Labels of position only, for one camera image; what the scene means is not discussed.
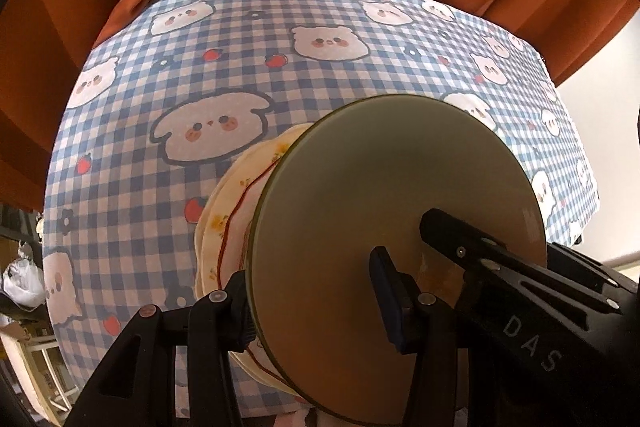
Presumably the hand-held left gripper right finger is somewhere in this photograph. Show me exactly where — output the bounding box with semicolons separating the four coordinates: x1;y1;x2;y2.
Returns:
369;246;473;427

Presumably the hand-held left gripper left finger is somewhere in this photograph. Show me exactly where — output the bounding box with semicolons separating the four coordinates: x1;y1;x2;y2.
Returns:
65;269;251;427

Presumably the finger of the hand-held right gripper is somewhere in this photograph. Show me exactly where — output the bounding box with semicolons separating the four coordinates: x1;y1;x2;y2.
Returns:
420;208;623;315

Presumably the round yellow flower plate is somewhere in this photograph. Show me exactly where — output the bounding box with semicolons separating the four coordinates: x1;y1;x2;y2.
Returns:
194;187;236;308

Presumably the white red flower plate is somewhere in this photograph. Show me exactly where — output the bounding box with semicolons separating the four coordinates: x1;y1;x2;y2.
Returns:
217;147;301;388

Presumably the scalloped yellow flower plate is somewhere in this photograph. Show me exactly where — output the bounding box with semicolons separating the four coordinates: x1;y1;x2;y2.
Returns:
197;124;311;400

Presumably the small floral ceramic bowl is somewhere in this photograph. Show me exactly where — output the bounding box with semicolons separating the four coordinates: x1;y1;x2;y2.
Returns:
245;96;548;425

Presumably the blue checked bear tablecloth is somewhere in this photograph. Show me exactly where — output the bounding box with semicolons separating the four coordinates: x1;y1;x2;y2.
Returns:
42;0;601;420

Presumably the white plastic bag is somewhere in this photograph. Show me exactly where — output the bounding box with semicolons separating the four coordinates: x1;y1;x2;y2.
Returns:
2;257;46;308

